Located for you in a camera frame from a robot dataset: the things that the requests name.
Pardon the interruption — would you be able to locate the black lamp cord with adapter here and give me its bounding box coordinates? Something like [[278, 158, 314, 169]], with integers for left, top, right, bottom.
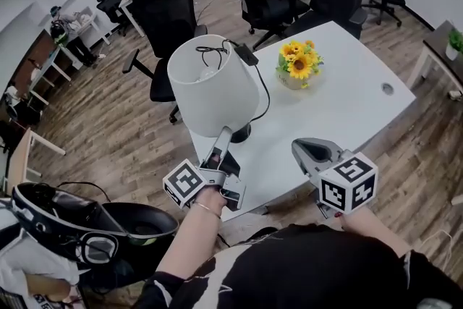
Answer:
[[195, 38, 271, 124]]

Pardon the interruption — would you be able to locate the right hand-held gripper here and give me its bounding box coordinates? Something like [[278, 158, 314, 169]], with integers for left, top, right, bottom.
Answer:
[[292, 137, 379, 219]]

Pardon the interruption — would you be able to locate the person's left forearm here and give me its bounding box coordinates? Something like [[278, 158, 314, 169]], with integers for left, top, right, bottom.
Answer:
[[156, 202, 222, 282]]

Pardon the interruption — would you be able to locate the yellow sunflower pot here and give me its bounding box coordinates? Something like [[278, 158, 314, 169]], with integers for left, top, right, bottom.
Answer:
[[275, 39, 325, 90]]

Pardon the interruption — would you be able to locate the person's black white top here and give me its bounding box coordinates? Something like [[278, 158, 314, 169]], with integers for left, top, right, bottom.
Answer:
[[133, 224, 463, 309]]

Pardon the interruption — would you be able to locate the thin gold bracelet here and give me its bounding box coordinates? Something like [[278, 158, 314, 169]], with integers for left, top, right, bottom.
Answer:
[[193, 201, 221, 220]]

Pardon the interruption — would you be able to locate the black green backpack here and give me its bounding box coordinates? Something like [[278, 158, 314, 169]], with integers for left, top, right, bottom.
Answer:
[[49, 20, 69, 47]]

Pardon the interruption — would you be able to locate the person's right forearm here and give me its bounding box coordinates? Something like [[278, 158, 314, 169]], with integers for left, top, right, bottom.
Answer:
[[339, 206, 413, 260]]

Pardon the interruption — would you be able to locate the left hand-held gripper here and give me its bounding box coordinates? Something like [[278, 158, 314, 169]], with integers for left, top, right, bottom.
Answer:
[[162, 127, 247, 211]]

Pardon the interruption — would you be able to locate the person's left hand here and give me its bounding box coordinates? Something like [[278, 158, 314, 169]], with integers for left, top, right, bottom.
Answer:
[[197, 188, 228, 216]]

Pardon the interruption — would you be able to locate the person's right hand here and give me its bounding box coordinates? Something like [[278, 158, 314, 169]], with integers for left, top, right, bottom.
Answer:
[[334, 211, 354, 229]]

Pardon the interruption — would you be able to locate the green plant white pot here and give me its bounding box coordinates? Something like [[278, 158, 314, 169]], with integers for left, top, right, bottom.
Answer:
[[444, 27, 463, 62]]

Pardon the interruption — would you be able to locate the white frame long table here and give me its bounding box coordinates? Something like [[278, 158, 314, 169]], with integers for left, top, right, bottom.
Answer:
[[27, 45, 85, 106]]

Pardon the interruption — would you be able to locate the black padded headset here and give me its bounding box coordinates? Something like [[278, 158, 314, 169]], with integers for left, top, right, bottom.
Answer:
[[10, 181, 180, 289]]

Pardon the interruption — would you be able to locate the white table lamp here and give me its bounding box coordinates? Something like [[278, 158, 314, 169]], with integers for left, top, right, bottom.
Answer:
[[166, 34, 260, 144]]

